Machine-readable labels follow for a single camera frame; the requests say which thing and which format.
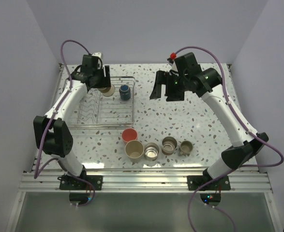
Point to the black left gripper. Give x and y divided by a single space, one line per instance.
105 81

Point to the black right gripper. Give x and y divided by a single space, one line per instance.
164 78

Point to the dark blue ceramic mug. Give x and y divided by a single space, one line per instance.
125 92

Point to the pink plastic cup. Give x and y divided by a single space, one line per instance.
128 135

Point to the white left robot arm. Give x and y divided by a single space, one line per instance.
52 134

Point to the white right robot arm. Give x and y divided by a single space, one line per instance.
245 139

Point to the steel cup front right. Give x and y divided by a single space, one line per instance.
169 145

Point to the steel cup front left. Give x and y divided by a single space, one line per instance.
151 151

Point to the beige plastic cup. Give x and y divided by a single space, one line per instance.
134 150

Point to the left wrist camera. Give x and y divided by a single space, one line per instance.
99 55

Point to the steel wire dish rack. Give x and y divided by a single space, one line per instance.
98 111

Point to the small olive handled cup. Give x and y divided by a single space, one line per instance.
185 148

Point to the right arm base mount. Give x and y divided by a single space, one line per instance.
206 183

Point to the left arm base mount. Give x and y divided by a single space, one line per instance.
93 182

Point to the aluminium rail table edge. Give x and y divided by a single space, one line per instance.
149 180

